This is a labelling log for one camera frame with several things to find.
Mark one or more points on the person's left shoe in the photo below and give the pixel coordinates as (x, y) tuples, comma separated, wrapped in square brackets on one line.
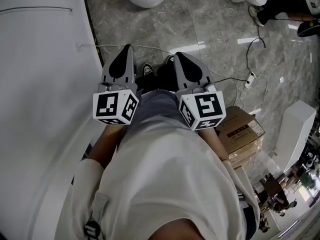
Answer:
[(147, 69)]

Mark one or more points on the person's right forearm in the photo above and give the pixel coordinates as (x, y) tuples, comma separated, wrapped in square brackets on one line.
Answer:
[(212, 141)]

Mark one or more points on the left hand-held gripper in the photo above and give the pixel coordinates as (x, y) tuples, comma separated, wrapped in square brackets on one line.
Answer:
[(107, 106)]

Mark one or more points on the person's left forearm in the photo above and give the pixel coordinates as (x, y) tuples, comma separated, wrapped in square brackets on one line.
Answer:
[(105, 144)]

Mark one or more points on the white power strip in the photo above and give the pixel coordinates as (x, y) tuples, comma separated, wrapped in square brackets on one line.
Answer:
[(249, 80)]

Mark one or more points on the white smart toilet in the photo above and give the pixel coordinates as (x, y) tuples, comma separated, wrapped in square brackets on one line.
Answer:
[(147, 2)]

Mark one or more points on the person's right shoe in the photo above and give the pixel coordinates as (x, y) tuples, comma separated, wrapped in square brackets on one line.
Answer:
[(169, 59)]

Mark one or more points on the person's leg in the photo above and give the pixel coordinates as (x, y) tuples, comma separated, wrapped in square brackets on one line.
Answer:
[(147, 84), (280, 6), (166, 79)]

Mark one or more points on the white wall socket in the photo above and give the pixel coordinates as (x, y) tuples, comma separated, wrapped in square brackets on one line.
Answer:
[(78, 47)]

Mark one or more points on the person's white shirt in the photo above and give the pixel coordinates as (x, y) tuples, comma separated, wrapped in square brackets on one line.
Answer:
[(162, 184)]

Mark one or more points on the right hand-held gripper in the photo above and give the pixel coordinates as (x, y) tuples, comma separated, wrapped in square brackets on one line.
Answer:
[(207, 106)]

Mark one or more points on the person's gray undershirt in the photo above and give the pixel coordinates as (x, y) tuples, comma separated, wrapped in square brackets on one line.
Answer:
[(152, 111)]

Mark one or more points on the person's left leg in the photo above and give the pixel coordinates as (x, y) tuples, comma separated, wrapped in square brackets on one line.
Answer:
[(147, 84)]

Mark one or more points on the white rectangular box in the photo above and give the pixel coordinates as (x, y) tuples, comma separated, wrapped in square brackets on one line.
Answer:
[(297, 134)]

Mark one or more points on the person's shoe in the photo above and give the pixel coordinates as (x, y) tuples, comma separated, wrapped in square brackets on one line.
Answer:
[(308, 29), (147, 69), (255, 15), (169, 59)]

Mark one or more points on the brown cardboard box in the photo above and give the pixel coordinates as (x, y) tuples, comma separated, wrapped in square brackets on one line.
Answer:
[(240, 134)]

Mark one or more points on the person's right leg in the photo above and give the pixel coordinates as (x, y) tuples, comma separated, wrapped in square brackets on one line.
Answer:
[(166, 79)]

